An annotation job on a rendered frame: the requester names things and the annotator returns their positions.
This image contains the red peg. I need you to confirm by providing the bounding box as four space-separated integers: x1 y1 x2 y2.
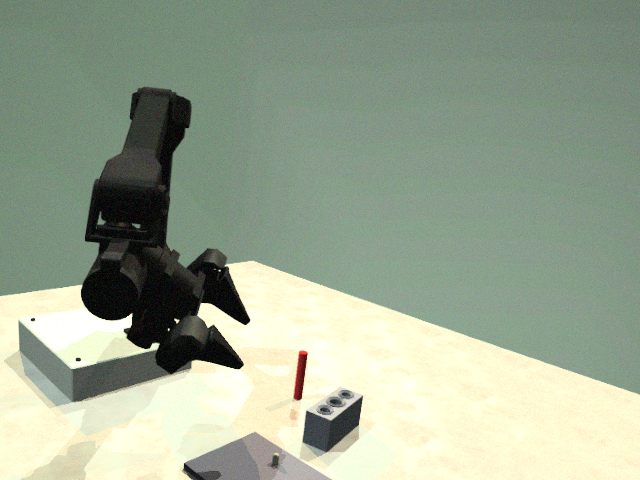
293 350 308 400

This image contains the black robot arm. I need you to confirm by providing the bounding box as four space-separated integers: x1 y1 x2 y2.
81 86 192 349

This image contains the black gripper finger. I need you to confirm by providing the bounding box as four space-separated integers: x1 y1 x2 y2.
201 266 250 325
187 324 244 370

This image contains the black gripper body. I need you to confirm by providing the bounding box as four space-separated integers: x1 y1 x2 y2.
138 249 228 374

